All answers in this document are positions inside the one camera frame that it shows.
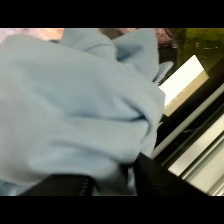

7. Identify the silver frame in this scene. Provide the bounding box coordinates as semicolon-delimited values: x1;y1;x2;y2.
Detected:
150;83;224;197

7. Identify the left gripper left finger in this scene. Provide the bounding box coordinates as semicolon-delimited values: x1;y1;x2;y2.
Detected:
20;173;97;197

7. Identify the light blue garment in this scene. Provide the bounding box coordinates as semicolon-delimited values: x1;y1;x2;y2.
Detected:
0;28;175;197

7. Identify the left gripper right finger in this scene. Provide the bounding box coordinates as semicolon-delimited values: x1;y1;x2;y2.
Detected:
133;152;208;197

